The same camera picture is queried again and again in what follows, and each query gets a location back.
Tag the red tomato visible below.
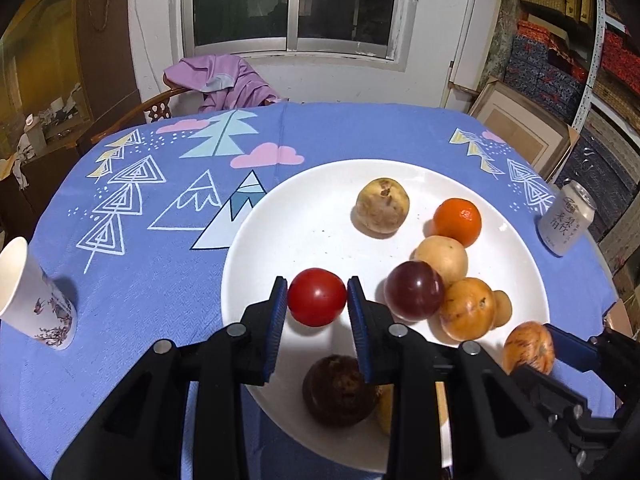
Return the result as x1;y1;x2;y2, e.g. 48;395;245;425
287;268;348;328

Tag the sliding glass window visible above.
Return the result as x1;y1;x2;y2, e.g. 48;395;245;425
172;0;418;68

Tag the wooden picture frame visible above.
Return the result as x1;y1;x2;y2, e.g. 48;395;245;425
467;77;581;181

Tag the mandarin orange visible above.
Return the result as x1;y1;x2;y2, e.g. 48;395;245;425
433;198;482;248

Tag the blue printed tablecloth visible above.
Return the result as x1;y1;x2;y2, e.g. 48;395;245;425
0;101;621;480

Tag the white metal shelf rack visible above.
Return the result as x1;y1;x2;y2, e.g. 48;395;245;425
572;0;640;136

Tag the white plate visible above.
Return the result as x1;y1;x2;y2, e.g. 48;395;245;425
220;159;551;473

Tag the wooden chair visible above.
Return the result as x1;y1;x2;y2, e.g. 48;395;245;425
90;85;193;143

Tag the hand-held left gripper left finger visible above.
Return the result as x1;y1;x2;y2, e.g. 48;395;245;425
52;275;290;480

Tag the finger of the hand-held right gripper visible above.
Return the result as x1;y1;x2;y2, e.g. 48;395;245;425
505;364;596;428
544;324;640;396

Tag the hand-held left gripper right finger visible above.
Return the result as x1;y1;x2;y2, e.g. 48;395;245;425
346;276;583;480

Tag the tan pear with red streak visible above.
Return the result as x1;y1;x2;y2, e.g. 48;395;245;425
439;278;497;341

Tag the white drink can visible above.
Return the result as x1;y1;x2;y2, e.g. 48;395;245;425
537;180;598;257

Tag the speckled tan pear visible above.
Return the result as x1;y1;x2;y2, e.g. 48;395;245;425
355;178;411;237

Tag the white paper cup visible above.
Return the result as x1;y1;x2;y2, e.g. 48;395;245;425
0;236;78;352

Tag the large tan pear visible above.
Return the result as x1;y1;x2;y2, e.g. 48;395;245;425
375;382;449;436

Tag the white board panel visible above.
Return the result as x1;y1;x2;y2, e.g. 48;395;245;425
442;0;503;108

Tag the orange speckled persimmon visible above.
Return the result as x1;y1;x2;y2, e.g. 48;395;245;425
502;321;556;375

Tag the dark red plum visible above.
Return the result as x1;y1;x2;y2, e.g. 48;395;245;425
384;260;446;322

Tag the wooden glass cabinet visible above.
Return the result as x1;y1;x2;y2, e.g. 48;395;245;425
0;0;146;201

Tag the small tan pear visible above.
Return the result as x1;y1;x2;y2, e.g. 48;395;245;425
492;290;513;328

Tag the patterned wall panel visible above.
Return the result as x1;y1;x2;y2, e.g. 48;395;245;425
482;0;521;91

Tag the stack of blue patterned boxes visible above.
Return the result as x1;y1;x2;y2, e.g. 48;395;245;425
502;20;591;121

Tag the stack of red patterned boxes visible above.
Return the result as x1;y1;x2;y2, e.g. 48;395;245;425
597;27;640;96

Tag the purple garment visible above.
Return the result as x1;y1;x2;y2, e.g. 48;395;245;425
163;52;288;113

